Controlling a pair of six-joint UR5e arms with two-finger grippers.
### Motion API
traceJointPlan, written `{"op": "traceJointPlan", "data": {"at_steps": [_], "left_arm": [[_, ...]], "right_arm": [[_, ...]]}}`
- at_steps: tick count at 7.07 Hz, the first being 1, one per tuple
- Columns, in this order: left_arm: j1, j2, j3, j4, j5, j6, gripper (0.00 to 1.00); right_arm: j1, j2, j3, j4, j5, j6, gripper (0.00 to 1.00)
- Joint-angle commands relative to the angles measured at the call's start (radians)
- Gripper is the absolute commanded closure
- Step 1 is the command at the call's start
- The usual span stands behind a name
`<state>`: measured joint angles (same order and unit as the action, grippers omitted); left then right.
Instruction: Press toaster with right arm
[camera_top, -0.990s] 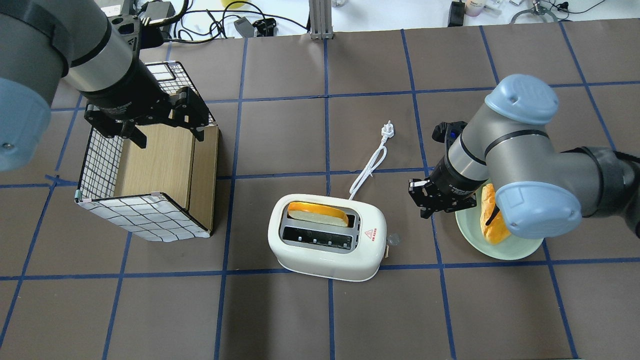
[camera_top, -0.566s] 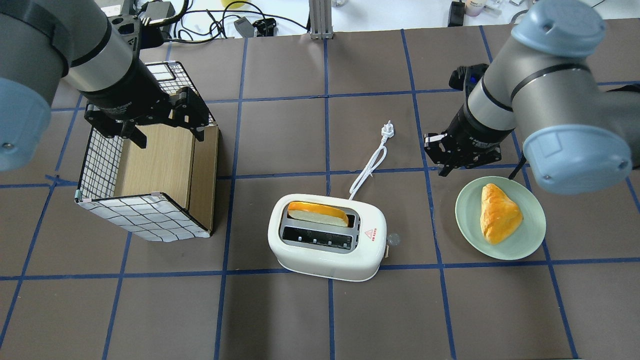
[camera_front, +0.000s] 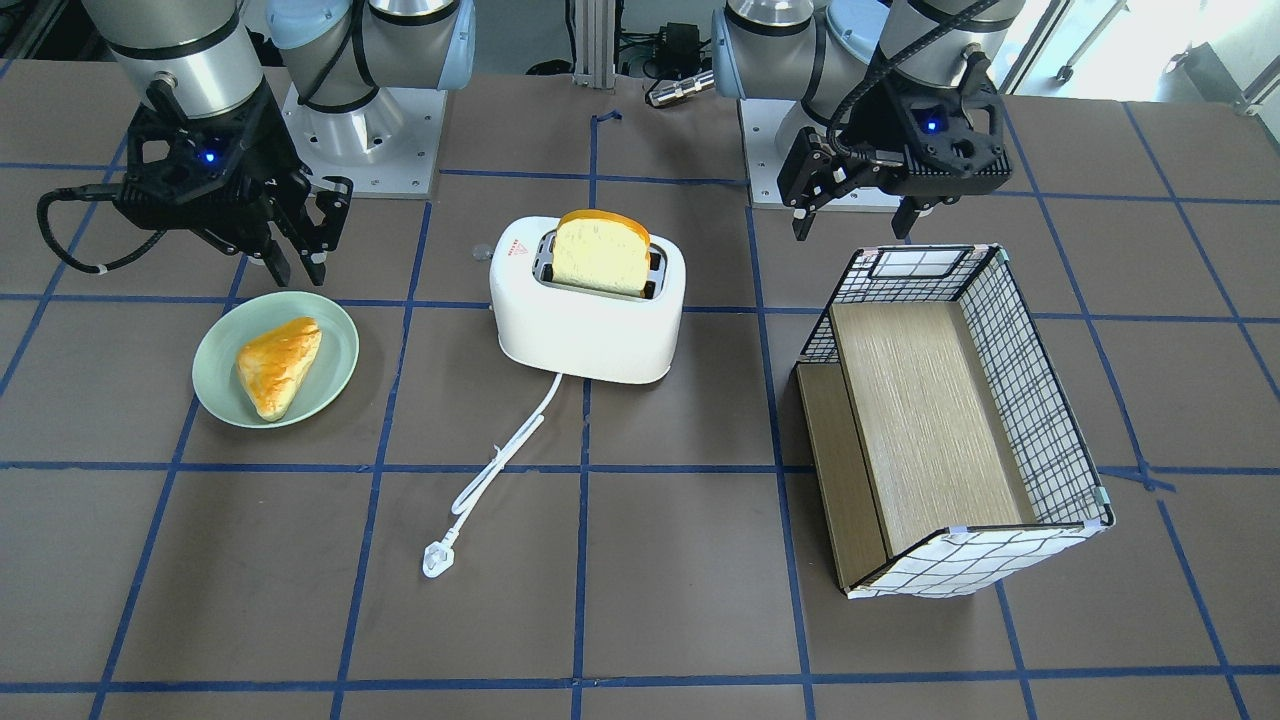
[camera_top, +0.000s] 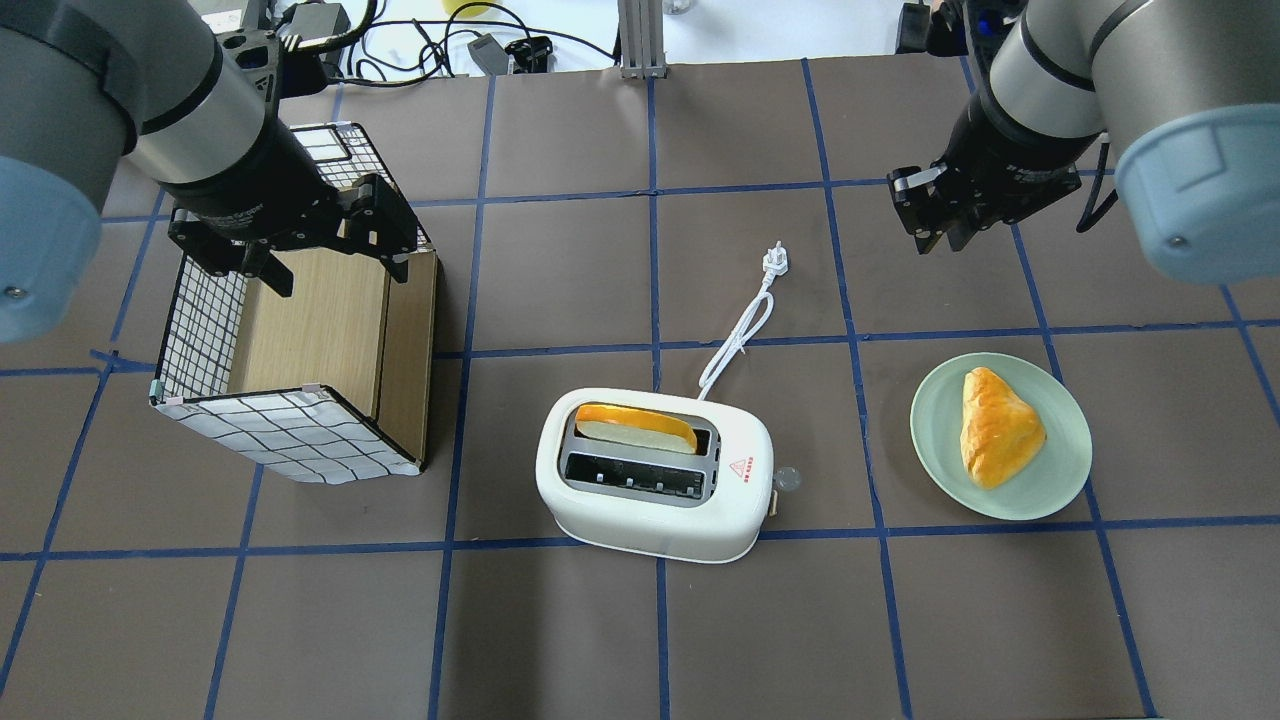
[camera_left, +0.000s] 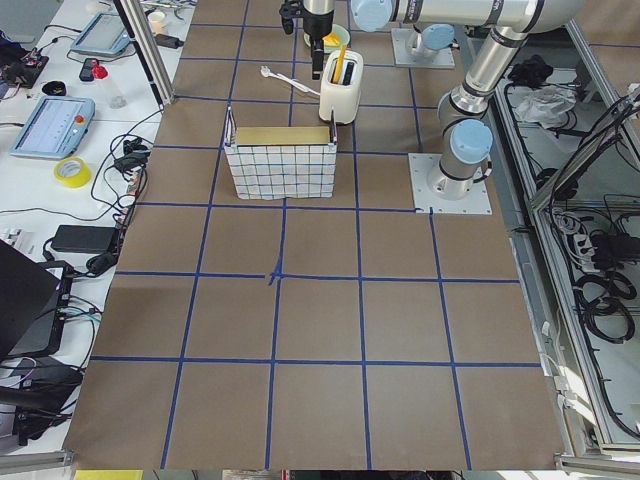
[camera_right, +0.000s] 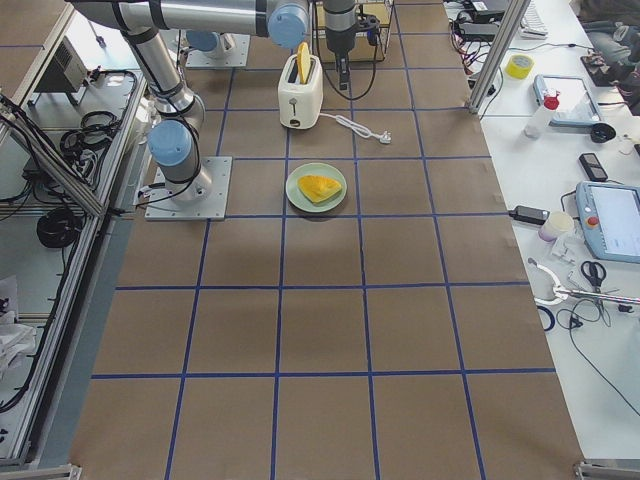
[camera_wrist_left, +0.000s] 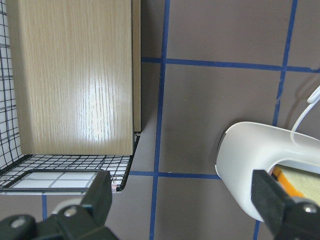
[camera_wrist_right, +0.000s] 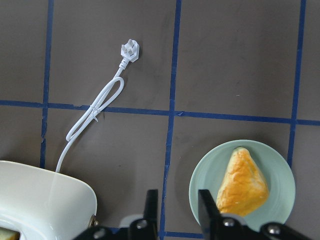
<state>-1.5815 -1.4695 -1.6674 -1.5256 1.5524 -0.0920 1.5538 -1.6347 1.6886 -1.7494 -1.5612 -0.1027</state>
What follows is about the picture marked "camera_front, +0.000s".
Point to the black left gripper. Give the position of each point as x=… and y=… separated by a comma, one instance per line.
x=868, y=128

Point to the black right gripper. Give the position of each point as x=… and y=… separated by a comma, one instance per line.
x=262, y=150

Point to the white two-slot toaster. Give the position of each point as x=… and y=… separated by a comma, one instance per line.
x=570, y=330

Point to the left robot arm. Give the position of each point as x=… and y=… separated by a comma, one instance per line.
x=823, y=58

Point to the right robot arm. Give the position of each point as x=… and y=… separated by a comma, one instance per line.
x=339, y=55

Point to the orange triangular pastry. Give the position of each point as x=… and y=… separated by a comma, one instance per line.
x=272, y=367

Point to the light green plate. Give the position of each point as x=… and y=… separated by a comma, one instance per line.
x=214, y=375

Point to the yellow toast slice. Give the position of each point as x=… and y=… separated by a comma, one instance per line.
x=602, y=251

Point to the wire basket rack with wood shelf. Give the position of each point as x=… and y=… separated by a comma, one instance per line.
x=947, y=453

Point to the aluminium frame post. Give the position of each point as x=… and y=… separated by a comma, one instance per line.
x=593, y=29

